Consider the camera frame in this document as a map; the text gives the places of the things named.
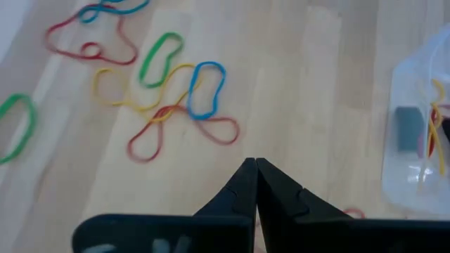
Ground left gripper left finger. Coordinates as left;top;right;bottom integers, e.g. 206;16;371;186
71;157;259;253

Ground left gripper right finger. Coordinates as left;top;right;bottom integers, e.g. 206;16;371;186
255;157;450;253

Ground green rubber band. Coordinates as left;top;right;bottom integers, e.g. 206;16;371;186
138;31;185;89
0;93;39;166

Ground long yellow rubber band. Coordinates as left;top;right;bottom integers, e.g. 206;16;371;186
91;62;204;123

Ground long blue rubber band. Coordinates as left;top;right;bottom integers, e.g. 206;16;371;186
76;0;151;25

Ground clear plastic bin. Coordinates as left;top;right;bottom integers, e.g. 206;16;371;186
380;22;450;216

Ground long red rubber band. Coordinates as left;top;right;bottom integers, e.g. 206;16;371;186
44;2;139;67

